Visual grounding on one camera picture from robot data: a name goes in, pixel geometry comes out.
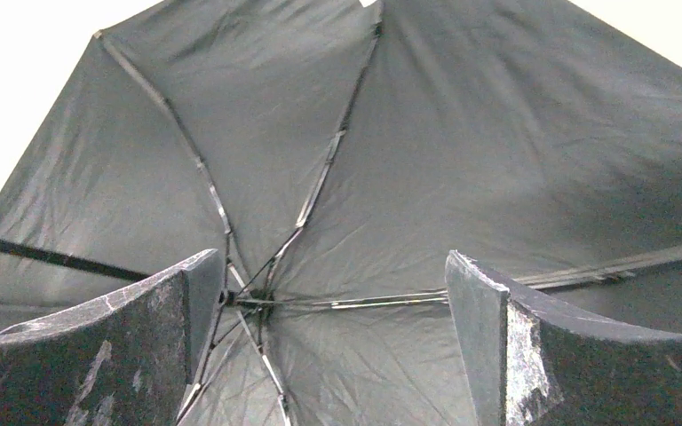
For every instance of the beige folding umbrella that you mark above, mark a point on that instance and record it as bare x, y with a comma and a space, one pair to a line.
334, 153

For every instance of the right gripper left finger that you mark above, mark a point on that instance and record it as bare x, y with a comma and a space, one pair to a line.
123, 358

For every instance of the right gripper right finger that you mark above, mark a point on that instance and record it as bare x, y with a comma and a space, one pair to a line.
533, 359

